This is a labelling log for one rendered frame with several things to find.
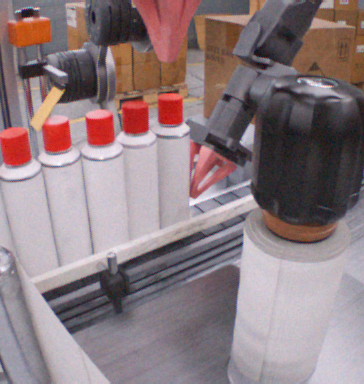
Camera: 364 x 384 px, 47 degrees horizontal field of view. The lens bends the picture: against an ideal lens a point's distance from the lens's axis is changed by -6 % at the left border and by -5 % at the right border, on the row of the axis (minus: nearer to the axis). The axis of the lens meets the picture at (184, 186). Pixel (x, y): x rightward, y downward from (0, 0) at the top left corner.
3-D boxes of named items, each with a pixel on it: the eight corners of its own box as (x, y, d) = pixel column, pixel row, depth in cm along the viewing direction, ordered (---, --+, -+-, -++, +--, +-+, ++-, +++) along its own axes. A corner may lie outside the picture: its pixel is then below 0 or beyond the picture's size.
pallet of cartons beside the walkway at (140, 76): (190, 97, 417) (190, 4, 374) (108, 113, 380) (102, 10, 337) (137, 72, 508) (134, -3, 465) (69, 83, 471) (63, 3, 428)
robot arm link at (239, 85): (256, 75, 67) (233, 57, 64) (287, 83, 62) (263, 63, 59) (236, 113, 68) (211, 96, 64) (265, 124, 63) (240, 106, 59)
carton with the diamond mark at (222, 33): (259, 147, 100) (266, 29, 87) (202, 116, 118) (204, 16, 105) (343, 126, 114) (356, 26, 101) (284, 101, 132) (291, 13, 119)
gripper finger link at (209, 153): (185, 197, 60) (218, 136, 60) (157, 178, 65) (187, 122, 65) (215, 210, 65) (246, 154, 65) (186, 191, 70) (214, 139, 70)
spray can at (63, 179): (57, 277, 56) (30, 130, 46) (57, 253, 60) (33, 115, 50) (96, 272, 57) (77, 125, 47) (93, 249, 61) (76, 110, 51)
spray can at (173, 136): (174, 244, 62) (172, 105, 53) (147, 231, 65) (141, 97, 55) (196, 228, 66) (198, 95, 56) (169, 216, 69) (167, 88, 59)
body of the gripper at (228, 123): (225, 150, 58) (251, 102, 58) (180, 128, 66) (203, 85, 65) (251, 166, 63) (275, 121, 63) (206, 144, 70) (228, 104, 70)
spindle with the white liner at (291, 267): (268, 424, 37) (330, 110, 23) (209, 367, 43) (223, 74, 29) (330, 377, 41) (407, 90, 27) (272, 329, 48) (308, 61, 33)
